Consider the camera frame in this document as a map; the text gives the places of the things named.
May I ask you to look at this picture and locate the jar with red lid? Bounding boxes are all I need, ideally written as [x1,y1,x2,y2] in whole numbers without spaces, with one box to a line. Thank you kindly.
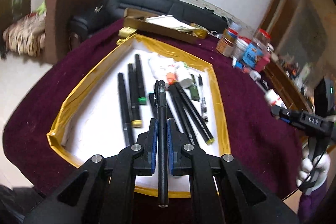
[216,28,238,57]

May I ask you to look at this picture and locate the thin black pen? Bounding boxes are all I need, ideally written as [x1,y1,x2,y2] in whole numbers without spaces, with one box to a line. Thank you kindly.
[155,80,169,208]

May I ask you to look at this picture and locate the white bottle green label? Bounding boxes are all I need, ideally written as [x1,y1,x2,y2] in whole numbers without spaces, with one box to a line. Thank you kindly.
[175,61,193,88]

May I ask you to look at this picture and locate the yellow-taped white tray box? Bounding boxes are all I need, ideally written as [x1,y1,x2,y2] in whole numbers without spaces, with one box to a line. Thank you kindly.
[46,32,232,199]

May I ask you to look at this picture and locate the pink bottle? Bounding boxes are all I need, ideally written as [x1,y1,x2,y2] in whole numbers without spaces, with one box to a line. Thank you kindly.
[255,53,271,72]

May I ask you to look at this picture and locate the black marker yellow ends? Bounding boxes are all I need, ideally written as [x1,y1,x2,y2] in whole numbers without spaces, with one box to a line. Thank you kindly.
[127,63,142,128]

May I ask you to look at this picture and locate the orange-capped glue bottle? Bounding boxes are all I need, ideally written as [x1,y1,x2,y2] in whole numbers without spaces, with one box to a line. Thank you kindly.
[165,65,177,85]

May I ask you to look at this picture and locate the brown cardboard box with papers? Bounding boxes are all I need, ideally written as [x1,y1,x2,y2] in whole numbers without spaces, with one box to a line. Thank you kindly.
[123,7,208,44]

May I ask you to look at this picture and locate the black marker green caps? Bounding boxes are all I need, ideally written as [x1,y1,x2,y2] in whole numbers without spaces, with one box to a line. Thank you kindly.
[134,54,147,105]

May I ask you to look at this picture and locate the maroon armchair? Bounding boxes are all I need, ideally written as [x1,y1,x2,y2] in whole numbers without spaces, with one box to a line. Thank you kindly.
[42,0,101,64]

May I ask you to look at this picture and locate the white plastic tub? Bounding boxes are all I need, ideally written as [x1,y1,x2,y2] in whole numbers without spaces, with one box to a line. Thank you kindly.
[232,38,249,60]

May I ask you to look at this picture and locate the right white-gloved hand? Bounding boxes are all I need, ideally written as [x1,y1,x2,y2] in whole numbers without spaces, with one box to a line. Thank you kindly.
[296,142,330,191]

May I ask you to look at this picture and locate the black marker blue cap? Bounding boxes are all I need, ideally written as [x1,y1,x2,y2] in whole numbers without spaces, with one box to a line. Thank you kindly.
[118,73,135,146]

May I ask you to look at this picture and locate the black marker pink cap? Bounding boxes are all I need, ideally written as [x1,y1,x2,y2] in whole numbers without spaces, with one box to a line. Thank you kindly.
[168,85,199,147]

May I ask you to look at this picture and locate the white power adapter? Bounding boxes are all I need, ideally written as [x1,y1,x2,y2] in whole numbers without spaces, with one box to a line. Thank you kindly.
[249,71,261,82]

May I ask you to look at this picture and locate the clear gel pen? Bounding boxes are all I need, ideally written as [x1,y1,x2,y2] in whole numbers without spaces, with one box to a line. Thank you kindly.
[198,75,209,123]

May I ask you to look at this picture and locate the black leather sofa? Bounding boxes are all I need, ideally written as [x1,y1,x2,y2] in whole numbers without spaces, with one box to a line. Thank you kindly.
[69,0,228,40]

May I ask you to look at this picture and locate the green lighter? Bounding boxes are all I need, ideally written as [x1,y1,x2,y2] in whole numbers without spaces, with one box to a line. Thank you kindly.
[189,75,200,101]

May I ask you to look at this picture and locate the white bottle red label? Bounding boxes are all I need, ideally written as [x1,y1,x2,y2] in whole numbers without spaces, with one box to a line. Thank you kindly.
[264,89,287,109]

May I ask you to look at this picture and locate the blue snack bag jar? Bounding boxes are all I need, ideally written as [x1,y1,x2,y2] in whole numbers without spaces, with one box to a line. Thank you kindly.
[242,42,264,68]

